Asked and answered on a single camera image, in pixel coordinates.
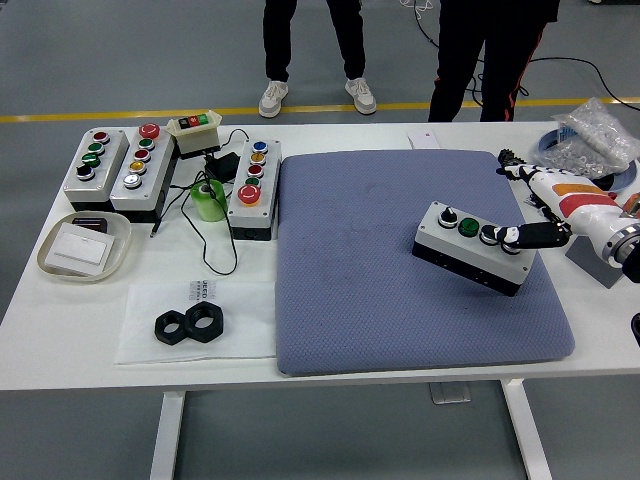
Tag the black power adapter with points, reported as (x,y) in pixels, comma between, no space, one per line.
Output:
(225,165)

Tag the person in white sneakers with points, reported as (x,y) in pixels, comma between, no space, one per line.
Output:
(277,45)

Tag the grey four-button control box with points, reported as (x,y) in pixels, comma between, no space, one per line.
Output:
(450,245)

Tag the grey bracket under table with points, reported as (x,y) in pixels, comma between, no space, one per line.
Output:
(450,393)

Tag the grey box with black selector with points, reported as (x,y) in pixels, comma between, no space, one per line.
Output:
(112,150)

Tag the person in red-striped trousers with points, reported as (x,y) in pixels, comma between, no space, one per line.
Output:
(500,45)

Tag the black hex nut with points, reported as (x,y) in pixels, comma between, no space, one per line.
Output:
(220,330)
(162,332)

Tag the white card with red mark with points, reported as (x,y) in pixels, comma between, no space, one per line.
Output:
(422,140)

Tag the white table leg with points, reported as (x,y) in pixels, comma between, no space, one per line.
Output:
(527,435)
(167,440)

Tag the white wall switch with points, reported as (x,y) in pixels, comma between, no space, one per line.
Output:
(80,247)

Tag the grey five-button box, silver button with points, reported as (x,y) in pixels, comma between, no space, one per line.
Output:
(155,170)

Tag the white shallow tray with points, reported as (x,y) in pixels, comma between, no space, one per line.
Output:
(120,231)

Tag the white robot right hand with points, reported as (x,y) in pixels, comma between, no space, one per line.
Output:
(575,210)

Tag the grey five-button box, blue button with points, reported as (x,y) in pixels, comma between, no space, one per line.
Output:
(270,175)

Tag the green tape roll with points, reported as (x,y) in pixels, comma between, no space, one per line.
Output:
(212,207)

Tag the small dark brown box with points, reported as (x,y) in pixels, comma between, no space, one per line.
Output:
(92,222)

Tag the clear bag of metal parts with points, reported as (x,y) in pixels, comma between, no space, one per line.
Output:
(600,130)
(580,157)

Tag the cream three-button switch box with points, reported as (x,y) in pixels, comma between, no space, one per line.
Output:
(197,137)

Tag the grey wedge block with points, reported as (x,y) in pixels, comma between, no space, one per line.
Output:
(595,265)

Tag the blue-grey quilted mat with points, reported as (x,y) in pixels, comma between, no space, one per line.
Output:
(350,275)

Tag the orange cylinder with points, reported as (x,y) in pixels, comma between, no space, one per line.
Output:
(632,204)

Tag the white printed paper sheet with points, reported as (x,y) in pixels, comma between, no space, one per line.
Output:
(250,325)

